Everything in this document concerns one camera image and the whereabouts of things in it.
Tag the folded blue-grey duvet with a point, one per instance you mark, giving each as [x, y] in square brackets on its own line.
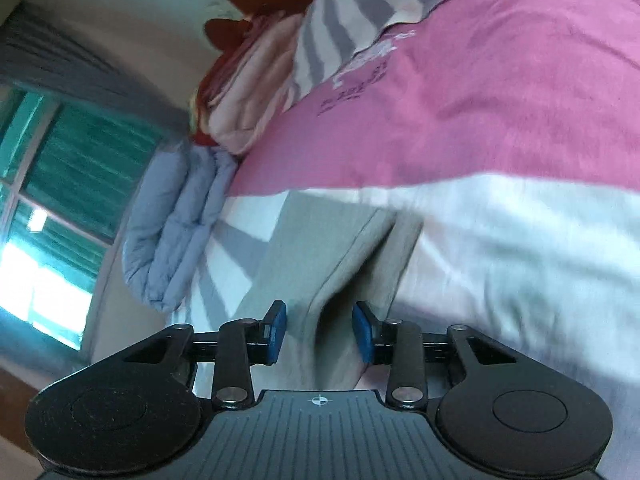
[170, 220]

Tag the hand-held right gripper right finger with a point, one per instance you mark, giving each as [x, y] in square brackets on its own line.
[362, 332]

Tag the folded pale pink blanket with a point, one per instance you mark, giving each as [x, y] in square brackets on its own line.
[250, 90]

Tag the red cloth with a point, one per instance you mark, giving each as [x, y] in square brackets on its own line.
[204, 95]

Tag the window with green shutters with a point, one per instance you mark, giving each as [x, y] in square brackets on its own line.
[75, 170]

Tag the khaki pants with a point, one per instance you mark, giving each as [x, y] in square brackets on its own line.
[320, 260]

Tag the pink grey striped bed sheet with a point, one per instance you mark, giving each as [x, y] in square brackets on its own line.
[500, 110]

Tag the grey striped pillow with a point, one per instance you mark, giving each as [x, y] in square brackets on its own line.
[340, 25]

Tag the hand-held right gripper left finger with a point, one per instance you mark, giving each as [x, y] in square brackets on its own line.
[275, 332]

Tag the grey curtain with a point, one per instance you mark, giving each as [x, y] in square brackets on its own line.
[75, 55]

